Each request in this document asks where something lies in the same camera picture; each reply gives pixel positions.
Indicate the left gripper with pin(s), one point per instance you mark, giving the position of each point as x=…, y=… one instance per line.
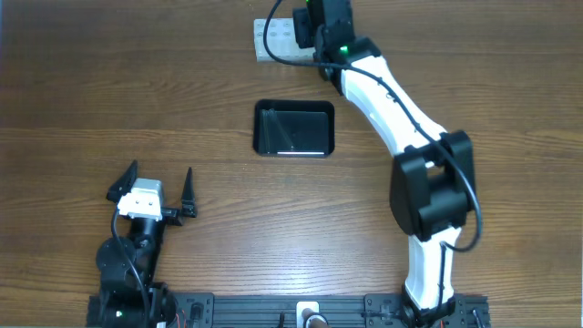
x=173, y=215

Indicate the clear test tube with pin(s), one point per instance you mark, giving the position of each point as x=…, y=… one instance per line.
x=281, y=127
x=267, y=134
x=300, y=154

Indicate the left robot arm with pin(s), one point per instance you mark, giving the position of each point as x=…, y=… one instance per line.
x=146, y=237

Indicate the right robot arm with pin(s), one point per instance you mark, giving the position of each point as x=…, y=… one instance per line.
x=428, y=196

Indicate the black tray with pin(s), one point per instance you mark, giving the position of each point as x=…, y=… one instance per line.
x=314, y=123

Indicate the white test tube rack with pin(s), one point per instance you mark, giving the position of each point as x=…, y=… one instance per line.
x=273, y=50

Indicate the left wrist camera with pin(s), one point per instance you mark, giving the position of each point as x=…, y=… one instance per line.
x=141, y=200

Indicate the mounting rail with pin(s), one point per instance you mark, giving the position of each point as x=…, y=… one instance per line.
x=255, y=312

